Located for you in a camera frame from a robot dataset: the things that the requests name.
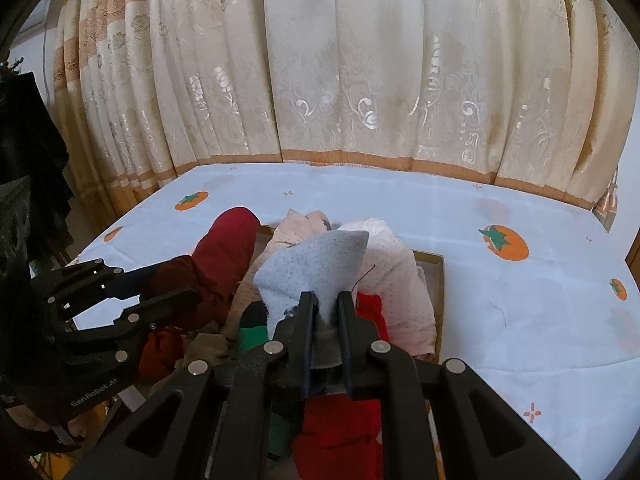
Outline small red underwear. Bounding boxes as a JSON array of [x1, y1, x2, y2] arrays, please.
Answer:
[[137, 327, 185, 387]]

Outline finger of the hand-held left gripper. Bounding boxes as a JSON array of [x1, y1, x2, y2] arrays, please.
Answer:
[[60, 287, 203, 363], [31, 259, 168, 308]]

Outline cream underwear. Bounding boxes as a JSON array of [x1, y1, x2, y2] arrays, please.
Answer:
[[182, 332, 242, 367]]

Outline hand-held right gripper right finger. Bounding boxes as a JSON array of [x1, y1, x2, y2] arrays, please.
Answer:
[[336, 290, 581, 480]]

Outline shallow gold cardboard box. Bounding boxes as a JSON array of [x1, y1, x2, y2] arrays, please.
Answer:
[[255, 224, 447, 480]]

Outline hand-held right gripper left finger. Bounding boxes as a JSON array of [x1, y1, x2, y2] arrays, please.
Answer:
[[65, 291, 321, 480]]

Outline dark hanging clothes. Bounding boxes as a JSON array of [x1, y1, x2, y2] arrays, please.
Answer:
[[0, 72, 72, 263]]

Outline persimmon print tablecloth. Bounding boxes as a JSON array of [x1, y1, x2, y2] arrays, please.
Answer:
[[65, 162, 640, 480]]

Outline curtain tassel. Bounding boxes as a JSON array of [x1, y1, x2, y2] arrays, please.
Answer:
[[592, 170, 621, 234]]

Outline green and black underwear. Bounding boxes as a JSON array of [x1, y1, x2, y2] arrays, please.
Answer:
[[235, 302, 301, 461]]

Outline maroon underwear grey waistband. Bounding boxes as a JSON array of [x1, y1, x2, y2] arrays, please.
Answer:
[[150, 206, 262, 333]]

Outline beige floral curtain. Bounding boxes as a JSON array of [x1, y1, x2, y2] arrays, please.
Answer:
[[52, 0, 640, 221]]

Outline beige underwear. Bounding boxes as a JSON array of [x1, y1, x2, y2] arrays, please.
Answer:
[[220, 208, 341, 341]]

